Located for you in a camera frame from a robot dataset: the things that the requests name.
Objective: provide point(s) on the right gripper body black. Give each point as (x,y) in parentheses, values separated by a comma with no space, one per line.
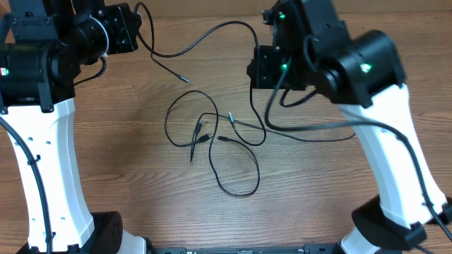
(296,77)

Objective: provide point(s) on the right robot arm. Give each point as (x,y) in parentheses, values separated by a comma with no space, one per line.
(365,78)

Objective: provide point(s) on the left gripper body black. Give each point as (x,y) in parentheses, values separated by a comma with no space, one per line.
(119,37)

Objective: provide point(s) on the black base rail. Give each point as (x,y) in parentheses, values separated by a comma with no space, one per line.
(309,248)

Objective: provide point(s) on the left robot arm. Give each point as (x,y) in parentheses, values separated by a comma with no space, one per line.
(39,73)

